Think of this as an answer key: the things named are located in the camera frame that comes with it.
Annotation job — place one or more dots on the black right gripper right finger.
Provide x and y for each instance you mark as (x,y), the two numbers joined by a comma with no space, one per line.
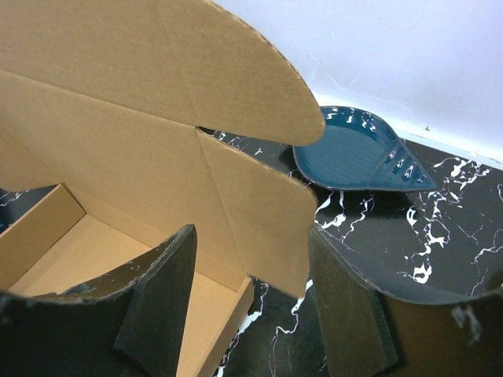
(375,322)

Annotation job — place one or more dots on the dark blue leaf dish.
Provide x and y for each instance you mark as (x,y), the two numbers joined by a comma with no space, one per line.
(359,151)

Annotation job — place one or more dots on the brown cardboard box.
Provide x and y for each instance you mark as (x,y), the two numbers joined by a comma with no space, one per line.
(107,105)

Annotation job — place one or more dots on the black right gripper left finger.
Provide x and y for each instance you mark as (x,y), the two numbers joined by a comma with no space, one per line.
(127,322)

